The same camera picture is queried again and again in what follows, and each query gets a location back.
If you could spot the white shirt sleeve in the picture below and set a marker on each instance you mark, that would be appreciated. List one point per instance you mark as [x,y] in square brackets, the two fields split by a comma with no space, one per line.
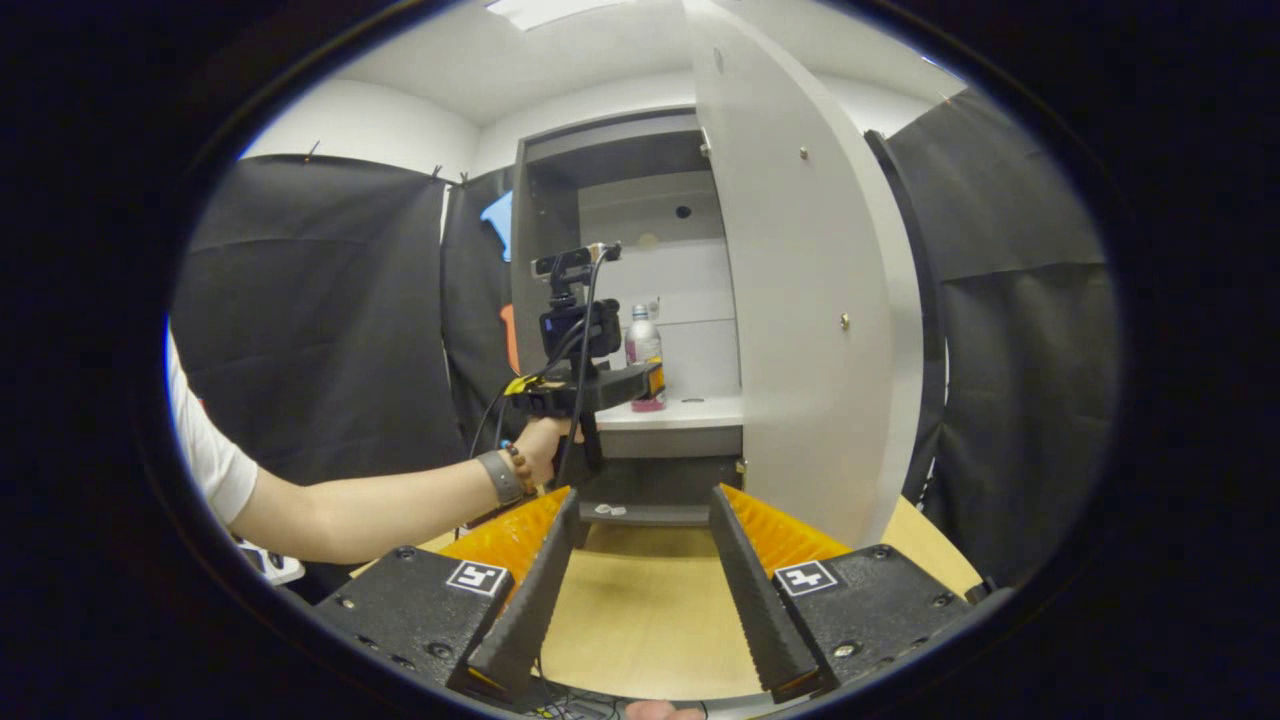
[210,450]

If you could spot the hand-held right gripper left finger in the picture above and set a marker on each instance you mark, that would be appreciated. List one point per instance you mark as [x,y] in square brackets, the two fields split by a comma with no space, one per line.
[530,620]

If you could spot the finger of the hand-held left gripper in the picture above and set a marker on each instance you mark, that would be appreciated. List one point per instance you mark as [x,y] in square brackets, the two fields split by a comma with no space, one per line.
[630,382]

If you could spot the small white scrap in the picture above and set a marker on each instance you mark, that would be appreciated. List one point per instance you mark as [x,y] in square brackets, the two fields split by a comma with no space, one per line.
[610,510]

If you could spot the long ceiling light panel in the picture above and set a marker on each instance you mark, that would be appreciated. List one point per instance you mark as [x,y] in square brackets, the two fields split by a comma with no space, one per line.
[560,10]

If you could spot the beige cabinet door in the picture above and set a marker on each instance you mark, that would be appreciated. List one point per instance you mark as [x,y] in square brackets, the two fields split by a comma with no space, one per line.
[800,300]

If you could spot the black backdrop cloth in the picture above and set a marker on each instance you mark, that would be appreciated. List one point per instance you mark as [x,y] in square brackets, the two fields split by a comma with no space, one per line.
[320,300]

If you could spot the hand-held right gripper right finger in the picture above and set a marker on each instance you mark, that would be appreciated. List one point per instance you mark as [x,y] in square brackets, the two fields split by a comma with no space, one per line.
[765,620]

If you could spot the grey cabinet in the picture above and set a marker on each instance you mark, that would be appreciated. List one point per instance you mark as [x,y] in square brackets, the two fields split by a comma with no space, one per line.
[545,200]

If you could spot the clear bottle pink label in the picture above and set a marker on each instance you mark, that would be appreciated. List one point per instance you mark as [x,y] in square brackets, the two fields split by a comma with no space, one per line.
[643,345]

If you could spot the grey wristband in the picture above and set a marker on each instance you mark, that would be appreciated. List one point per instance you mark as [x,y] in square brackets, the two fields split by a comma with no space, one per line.
[498,478]

